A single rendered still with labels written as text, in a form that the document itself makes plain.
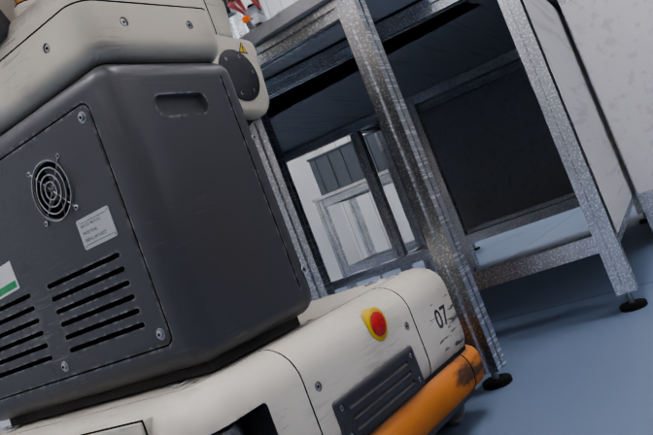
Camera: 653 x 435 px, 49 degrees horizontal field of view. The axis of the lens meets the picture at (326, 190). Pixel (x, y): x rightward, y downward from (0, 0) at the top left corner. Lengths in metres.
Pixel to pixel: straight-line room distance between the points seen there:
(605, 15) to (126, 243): 1.81
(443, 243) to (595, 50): 1.15
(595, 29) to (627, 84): 0.20
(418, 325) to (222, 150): 0.43
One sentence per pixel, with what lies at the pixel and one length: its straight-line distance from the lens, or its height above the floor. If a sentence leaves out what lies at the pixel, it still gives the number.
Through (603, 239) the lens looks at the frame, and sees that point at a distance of 1.70.
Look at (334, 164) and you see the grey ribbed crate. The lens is 4.14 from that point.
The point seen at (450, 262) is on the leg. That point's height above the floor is 0.26.
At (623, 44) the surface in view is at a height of 0.61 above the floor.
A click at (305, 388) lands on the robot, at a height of 0.22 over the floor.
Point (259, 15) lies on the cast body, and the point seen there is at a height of 1.07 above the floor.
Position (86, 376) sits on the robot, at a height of 0.33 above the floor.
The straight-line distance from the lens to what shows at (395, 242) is 3.30.
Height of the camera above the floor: 0.39
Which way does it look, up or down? 3 degrees up
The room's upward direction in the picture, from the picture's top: 21 degrees counter-clockwise
